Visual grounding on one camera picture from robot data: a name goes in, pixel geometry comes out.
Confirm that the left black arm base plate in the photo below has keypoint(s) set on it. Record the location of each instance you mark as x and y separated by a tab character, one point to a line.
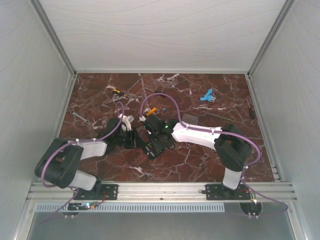
108	192

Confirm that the orange handled screwdriver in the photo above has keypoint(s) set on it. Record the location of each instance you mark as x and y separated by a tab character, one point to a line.
153	110

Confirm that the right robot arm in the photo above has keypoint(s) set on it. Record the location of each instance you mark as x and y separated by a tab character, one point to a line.
231	148

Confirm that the black handled screwdriver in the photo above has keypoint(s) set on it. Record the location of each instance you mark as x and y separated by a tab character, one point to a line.
155	92

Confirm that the thin black screwdriver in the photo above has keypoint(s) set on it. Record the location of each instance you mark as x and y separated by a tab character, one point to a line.
251	111

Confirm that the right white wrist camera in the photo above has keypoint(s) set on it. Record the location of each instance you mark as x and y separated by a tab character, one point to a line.
142	118

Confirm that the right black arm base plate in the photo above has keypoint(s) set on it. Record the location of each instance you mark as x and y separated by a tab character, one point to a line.
215	192

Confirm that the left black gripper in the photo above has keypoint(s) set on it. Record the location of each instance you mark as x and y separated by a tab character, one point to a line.
133	136

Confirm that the slotted grey cable duct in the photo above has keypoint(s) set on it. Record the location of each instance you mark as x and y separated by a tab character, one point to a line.
147	207

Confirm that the silver wrench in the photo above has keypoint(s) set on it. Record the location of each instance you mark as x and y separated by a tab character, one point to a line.
79	116

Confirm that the clear plastic fuse box cover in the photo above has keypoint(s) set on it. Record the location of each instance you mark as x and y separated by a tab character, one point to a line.
190	119

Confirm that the aluminium rail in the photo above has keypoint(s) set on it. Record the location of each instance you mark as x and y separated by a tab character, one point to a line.
162	192

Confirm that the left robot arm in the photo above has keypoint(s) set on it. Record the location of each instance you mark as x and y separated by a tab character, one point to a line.
61	160

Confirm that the blue plastic connector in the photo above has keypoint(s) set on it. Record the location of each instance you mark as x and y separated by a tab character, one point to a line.
209	96

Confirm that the black fuse box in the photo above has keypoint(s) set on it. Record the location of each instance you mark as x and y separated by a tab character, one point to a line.
152	151

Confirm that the yellow black screwdriver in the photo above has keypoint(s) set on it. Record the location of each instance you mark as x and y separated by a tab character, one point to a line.
118	94

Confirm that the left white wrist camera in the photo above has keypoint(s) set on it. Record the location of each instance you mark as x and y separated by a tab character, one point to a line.
126	122

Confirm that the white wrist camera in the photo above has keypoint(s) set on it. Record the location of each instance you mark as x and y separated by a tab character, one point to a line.
142	118
126	122

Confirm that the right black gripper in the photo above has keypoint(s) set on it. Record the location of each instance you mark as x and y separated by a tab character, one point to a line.
150	136

